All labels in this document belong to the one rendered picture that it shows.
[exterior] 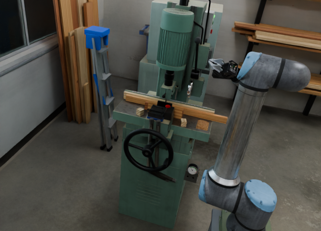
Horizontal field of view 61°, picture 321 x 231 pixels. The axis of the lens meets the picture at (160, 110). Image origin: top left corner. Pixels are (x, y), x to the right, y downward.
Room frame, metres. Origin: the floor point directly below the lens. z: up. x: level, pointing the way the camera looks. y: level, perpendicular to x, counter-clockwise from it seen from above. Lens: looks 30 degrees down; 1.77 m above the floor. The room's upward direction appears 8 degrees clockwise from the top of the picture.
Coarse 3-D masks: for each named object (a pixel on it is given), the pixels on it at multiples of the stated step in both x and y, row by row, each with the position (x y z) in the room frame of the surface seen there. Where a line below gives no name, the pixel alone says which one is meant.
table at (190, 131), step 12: (120, 108) 1.46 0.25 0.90; (132, 108) 1.48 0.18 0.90; (120, 120) 1.40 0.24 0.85; (132, 120) 1.39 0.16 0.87; (144, 120) 1.38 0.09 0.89; (180, 120) 1.41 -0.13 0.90; (192, 120) 1.43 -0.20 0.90; (204, 120) 1.45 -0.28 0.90; (180, 132) 1.33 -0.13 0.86; (192, 132) 1.32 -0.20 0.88; (204, 132) 1.31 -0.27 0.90
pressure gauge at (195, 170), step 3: (189, 165) 1.26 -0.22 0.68; (192, 165) 1.25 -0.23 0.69; (195, 165) 1.26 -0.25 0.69; (189, 168) 1.25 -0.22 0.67; (192, 168) 1.25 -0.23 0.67; (195, 168) 1.24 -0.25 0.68; (189, 171) 1.25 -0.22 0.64; (192, 171) 1.25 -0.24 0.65; (195, 171) 1.24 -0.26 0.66; (192, 174) 1.24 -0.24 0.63
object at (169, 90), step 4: (172, 84) 1.54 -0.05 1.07; (160, 88) 1.48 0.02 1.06; (164, 88) 1.47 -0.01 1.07; (168, 88) 1.47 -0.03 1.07; (172, 88) 1.49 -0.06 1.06; (160, 92) 1.48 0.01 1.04; (164, 92) 1.47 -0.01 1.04; (168, 92) 1.47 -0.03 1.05; (172, 92) 1.51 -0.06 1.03; (160, 96) 1.48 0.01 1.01; (168, 96) 1.47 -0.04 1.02
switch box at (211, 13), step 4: (204, 12) 1.76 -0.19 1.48; (212, 12) 1.77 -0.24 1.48; (204, 16) 1.76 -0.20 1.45; (212, 16) 1.75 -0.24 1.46; (204, 20) 1.76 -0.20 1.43; (208, 20) 1.76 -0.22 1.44; (212, 20) 1.76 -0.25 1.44; (204, 24) 1.76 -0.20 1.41; (208, 24) 1.76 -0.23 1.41; (204, 28) 1.76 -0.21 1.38; (208, 28) 1.76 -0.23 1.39; (200, 32) 1.77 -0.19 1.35; (208, 32) 1.75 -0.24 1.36; (200, 36) 1.76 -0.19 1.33; (208, 36) 1.75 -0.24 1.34
